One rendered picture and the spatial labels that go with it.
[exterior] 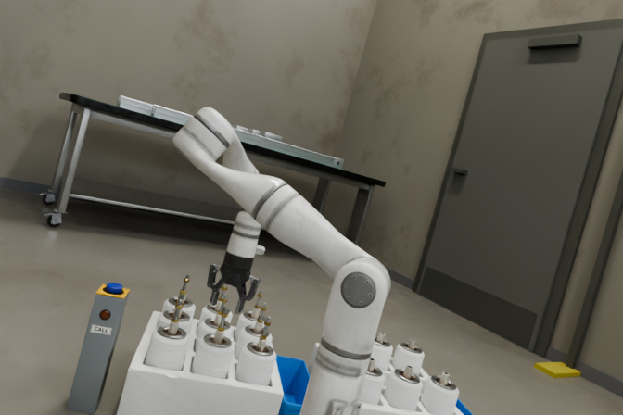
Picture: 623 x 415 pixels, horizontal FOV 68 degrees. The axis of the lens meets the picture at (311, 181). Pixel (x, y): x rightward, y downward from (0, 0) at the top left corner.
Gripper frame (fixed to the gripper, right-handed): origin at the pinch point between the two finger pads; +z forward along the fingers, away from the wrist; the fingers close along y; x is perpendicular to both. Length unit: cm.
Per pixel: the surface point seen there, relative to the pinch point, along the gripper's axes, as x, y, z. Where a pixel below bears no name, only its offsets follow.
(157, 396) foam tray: -11.4, -7.5, 23.0
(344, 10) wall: 361, -72, -209
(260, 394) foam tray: -1.9, 15.3, 18.3
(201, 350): -4.0, -2.0, 12.0
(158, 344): -9.0, -11.8, 12.0
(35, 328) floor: 18, -68, 35
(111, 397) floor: 0.0, -25.0, 35.3
